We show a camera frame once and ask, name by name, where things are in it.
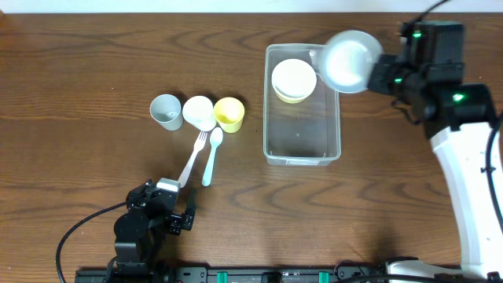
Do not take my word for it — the grey plastic bowl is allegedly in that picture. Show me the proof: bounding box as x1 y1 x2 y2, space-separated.
318 30 384 94

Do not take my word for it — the grey plastic cup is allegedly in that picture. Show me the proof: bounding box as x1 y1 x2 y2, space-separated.
149 94 184 131

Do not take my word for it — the yellow plastic bowl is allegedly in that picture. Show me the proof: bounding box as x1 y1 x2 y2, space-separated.
274 89 310 104

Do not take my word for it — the white plastic bowl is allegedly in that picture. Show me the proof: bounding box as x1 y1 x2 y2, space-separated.
271 59 318 97

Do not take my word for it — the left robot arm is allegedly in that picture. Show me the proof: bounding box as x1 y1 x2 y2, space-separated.
114 178 196 277

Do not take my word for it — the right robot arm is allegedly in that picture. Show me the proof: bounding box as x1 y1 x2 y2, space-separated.
367 19 502 282

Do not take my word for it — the clear plastic storage container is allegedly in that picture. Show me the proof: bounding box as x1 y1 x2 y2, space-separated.
263 43 341 166

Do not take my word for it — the white plastic fork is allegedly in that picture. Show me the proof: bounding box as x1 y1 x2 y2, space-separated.
178 131 208 188

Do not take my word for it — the light blue plastic spoon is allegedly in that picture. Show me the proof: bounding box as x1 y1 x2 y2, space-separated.
202 127 223 186

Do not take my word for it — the white plastic cup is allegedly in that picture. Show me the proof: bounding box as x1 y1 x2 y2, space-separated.
182 96 217 131

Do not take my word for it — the yellow plastic cup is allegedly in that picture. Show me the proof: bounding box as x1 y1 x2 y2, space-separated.
214 97 245 134

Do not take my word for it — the left black cable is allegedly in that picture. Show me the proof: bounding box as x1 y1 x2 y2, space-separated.
55 200 129 283

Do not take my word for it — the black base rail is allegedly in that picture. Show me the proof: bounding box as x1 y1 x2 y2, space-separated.
75 264 384 283

